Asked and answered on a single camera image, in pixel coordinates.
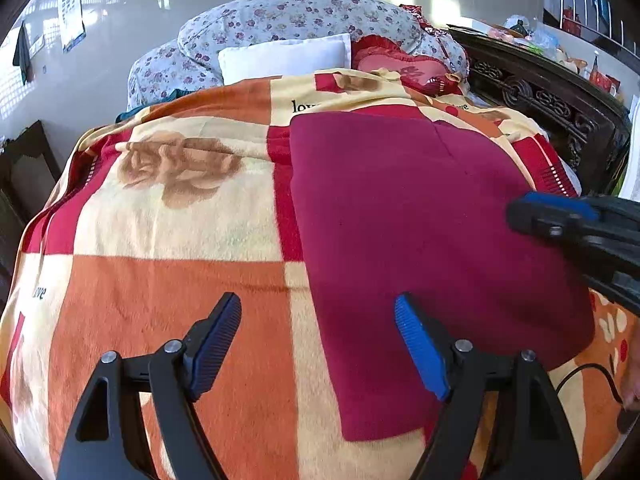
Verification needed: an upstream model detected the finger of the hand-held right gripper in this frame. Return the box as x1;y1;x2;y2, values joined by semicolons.
520;191;640;233
506;199;640;316

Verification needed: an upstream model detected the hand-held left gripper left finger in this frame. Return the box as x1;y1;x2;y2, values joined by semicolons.
56;291;243;480

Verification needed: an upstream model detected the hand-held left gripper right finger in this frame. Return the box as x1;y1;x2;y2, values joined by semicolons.
394;292;586;480

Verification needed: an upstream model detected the maroon knit garment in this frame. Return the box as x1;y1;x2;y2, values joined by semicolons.
289;111;598;443

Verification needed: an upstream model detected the white cloth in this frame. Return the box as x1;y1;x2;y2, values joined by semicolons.
619;95;640;201

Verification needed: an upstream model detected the red orange printed blanket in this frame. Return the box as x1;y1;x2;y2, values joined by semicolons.
0;71;640;480

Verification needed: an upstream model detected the dark carved wooden headboard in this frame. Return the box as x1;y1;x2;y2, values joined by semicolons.
445;24;633;196

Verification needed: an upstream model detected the red packet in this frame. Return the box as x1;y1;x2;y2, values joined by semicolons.
590;52;621;96

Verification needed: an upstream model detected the clear plastic bag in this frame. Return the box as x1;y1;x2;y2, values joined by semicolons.
525;27;561;56

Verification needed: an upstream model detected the red heart pillow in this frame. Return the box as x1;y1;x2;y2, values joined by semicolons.
350;35;463;96

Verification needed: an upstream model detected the teal cloth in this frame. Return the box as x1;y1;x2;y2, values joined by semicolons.
116;89;188;123

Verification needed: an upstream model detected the dark wooden chair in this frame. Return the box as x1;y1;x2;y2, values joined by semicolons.
0;120;63;301

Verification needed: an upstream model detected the white pillow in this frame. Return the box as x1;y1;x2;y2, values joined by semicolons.
217;32;352;86

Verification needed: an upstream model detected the floral quilt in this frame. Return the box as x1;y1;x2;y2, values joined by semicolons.
126;0;471;111

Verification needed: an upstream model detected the hanging dark cloth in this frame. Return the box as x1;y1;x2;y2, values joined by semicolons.
12;20;35;86

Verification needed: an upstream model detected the black cable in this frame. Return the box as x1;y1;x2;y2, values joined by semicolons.
555;362;638;436

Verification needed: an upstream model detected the wall calendar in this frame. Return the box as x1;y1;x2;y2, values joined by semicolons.
56;0;87;55

